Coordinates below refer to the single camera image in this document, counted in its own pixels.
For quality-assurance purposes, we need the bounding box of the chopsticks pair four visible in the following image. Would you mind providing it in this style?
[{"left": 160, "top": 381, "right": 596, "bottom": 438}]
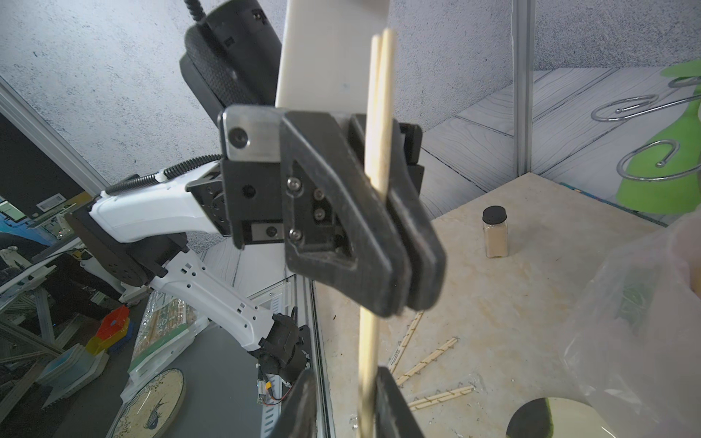
[{"left": 408, "top": 385, "right": 476, "bottom": 412}]

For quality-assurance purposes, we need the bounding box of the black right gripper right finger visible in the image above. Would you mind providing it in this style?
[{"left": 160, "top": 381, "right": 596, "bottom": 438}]
[{"left": 375, "top": 367, "right": 425, "bottom": 438}]

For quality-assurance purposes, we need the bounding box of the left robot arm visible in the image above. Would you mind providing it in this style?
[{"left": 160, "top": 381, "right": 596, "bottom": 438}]
[{"left": 69, "top": 1, "right": 447, "bottom": 383}]

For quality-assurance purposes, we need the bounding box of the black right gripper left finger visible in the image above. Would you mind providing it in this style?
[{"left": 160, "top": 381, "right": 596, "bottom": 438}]
[{"left": 268, "top": 369, "right": 318, "bottom": 438}]

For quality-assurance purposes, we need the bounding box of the chopsticks pair one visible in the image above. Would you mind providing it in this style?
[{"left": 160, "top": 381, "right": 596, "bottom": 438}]
[{"left": 387, "top": 311, "right": 425, "bottom": 373}]

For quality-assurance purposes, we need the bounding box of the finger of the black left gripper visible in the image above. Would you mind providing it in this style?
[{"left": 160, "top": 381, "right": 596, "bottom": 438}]
[
  {"left": 350, "top": 122, "right": 447, "bottom": 311},
  {"left": 278, "top": 110, "right": 413, "bottom": 319}
]

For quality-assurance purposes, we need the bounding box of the metal corner post left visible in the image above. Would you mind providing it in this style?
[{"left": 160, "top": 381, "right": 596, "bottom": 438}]
[{"left": 511, "top": 0, "right": 536, "bottom": 177}]

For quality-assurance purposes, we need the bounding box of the chopsticks pair two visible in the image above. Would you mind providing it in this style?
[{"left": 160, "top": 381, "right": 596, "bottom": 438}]
[{"left": 395, "top": 337, "right": 458, "bottom": 386}]

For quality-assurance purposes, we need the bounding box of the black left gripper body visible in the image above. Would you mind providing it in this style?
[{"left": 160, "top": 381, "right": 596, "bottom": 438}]
[{"left": 185, "top": 105, "right": 425, "bottom": 251}]

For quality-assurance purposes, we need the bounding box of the round wall clock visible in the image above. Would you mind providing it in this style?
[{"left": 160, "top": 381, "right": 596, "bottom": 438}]
[{"left": 108, "top": 369, "right": 186, "bottom": 438}]

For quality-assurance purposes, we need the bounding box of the green plastic goblet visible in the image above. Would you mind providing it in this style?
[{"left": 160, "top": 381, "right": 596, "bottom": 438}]
[{"left": 616, "top": 59, "right": 700, "bottom": 215}]

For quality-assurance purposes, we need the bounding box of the chopsticks pair three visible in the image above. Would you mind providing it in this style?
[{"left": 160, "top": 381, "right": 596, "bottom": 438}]
[{"left": 356, "top": 27, "right": 396, "bottom": 437}]

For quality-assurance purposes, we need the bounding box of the toothpick jar black lid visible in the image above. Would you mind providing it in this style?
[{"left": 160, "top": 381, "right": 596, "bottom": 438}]
[{"left": 482, "top": 205, "right": 509, "bottom": 258}]

